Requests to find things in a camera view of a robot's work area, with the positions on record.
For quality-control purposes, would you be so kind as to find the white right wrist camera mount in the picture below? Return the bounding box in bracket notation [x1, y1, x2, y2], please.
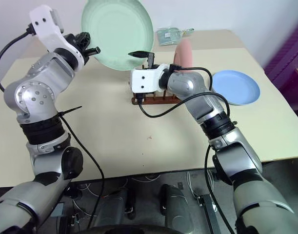
[130, 64, 169, 95]

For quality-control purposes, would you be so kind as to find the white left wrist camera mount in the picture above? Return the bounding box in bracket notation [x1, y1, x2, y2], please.
[29, 4, 89, 72]

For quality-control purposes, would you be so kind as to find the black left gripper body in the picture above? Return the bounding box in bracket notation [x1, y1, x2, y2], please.
[64, 31, 92, 58]

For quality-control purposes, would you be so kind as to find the dark rounded robot body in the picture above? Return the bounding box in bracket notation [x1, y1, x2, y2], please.
[84, 223, 186, 234]

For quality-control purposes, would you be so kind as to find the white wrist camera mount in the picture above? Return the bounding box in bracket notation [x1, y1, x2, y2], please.
[29, 4, 89, 72]
[130, 64, 169, 95]

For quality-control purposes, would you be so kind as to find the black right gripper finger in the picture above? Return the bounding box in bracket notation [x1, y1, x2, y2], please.
[128, 50, 149, 59]

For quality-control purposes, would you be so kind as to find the pink plate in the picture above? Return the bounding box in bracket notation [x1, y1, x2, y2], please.
[173, 39, 194, 73]

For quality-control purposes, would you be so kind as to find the purple perforated panel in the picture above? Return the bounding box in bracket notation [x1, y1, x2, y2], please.
[262, 23, 298, 118]

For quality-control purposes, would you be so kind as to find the dark grey robot leg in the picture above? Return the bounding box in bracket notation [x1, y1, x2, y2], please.
[94, 187, 138, 229]
[159, 184, 192, 229]

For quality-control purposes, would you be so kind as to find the wooden dish rack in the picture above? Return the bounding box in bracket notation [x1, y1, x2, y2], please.
[128, 63, 184, 106]

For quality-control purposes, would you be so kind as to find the white floor cable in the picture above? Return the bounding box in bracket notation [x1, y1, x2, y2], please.
[132, 174, 162, 183]
[186, 170, 201, 197]

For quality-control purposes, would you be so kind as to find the green plate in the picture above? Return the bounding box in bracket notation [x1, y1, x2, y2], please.
[80, 0, 155, 72]

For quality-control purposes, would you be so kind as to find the clear plastic bag with contents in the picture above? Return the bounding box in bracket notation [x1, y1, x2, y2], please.
[156, 27, 196, 46]

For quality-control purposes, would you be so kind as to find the blue plate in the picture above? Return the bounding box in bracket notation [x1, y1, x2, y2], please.
[211, 70, 261, 106]

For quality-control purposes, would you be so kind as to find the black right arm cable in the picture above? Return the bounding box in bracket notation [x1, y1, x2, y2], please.
[135, 63, 237, 234]

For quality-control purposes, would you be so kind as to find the black metal bar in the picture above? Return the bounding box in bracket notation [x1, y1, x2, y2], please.
[197, 194, 224, 234]

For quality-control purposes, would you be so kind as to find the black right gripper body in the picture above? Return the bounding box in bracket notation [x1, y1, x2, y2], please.
[146, 52, 156, 70]

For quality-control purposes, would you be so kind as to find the black zip tie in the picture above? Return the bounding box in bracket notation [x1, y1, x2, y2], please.
[56, 105, 83, 118]

